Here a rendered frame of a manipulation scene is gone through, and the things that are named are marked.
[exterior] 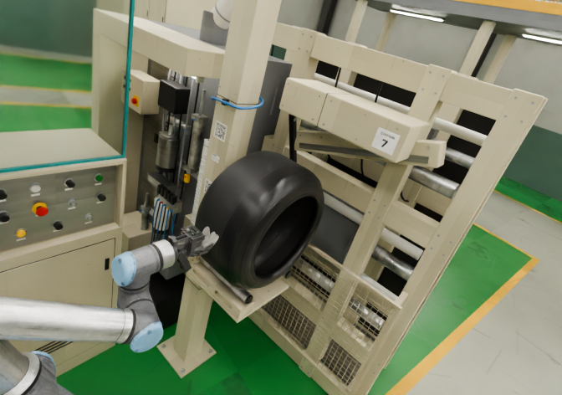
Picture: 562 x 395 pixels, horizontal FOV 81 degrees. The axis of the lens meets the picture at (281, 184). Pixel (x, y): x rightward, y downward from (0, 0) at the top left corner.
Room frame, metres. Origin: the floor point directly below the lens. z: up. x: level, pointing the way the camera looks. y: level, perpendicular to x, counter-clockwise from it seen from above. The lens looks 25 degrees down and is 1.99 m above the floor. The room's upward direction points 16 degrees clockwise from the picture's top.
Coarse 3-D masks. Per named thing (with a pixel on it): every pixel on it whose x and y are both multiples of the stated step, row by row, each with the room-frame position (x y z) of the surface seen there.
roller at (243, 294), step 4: (200, 256) 1.27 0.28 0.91; (200, 260) 1.26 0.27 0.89; (204, 260) 1.25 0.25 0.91; (204, 264) 1.24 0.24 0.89; (208, 264) 1.23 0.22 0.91; (208, 268) 1.22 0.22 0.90; (212, 268) 1.21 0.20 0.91; (212, 272) 1.21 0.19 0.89; (216, 272) 1.19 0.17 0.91; (220, 276) 1.18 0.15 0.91; (224, 280) 1.16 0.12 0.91; (228, 284) 1.15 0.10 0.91; (232, 288) 1.13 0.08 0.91; (236, 288) 1.13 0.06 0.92; (236, 292) 1.11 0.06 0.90; (240, 292) 1.11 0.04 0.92; (244, 292) 1.11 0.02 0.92; (248, 292) 1.12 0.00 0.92; (240, 296) 1.10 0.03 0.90; (244, 296) 1.09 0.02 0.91; (248, 296) 1.09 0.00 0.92; (252, 296) 1.10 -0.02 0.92; (244, 300) 1.08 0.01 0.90; (248, 300) 1.09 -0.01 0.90
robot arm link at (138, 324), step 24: (0, 312) 0.45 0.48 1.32; (24, 312) 0.47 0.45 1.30; (48, 312) 0.50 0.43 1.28; (72, 312) 0.54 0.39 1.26; (96, 312) 0.57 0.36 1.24; (120, 312) 0.62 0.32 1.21; (144, 312) 0.66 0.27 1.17; (0, 336) 0.43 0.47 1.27; (24, 336) 0.46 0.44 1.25; (48, 336) 0.48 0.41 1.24; (72, 336) 0.51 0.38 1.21; (96, 336) 0.54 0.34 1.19; (120, 336) 0.58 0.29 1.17; (144, 336) 0.61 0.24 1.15
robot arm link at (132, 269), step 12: (132, 252) 0.76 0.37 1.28; (144, 252) 0.78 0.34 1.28; (156, 252) 0.80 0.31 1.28; (120, 264) 0.71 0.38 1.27; (132, 264) 0.72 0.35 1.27; (144, 264) 0.75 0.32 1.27; (156, 264) 0.77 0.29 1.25; (120, 276) 0.71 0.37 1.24; (132, 276) 0.71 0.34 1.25; (144, 276) 0.74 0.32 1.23; (132, 288) 0.72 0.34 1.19
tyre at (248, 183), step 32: (256, 160) 1.25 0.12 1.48; (288, 160) 1.34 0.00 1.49; (224, 192) 1.11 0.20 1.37; (256, 192) 1.09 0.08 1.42; (288, 192) 1.13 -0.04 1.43; (320, 192) 1.34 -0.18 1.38; (224, 224) 1.04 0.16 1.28; (256, 224) 1.03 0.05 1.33; (288, 224) 1.51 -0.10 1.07; (224, 256) 1.00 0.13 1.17; (256, 256) 1.37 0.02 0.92; (288, 256) 1.38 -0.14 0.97; (256, 288) 1.11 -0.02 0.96
